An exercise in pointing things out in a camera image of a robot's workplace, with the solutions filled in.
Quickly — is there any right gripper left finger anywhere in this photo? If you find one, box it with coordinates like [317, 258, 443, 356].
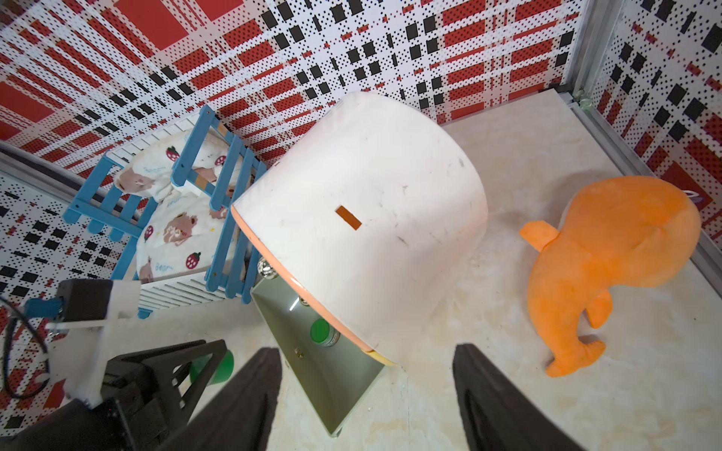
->
[160, 348, 282, 451]

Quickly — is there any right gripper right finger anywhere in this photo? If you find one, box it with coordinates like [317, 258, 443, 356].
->
[452, 344, 581, 450]

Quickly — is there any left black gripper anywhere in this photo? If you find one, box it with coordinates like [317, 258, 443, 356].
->
[1, 340, 228, 450]

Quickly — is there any green paint can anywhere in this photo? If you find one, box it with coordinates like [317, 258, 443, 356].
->
[189, 350, 234, 385]
[309, 318, 340, 348]

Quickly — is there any round cabinet with coloured drawers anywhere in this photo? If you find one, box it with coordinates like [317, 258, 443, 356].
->
[231, 92, 488, 436]

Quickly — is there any bear print bedding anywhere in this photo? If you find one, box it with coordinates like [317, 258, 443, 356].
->
[114, 133, 228, 283]

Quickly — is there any blue white toy crib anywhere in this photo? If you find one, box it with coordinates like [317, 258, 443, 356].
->
[64, 106, 266, 318]

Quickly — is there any orange plush toy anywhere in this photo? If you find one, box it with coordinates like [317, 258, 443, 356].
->
[520, 176, 701, 378]

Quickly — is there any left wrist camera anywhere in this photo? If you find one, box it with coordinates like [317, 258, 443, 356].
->
[24, 279, 141, 409]

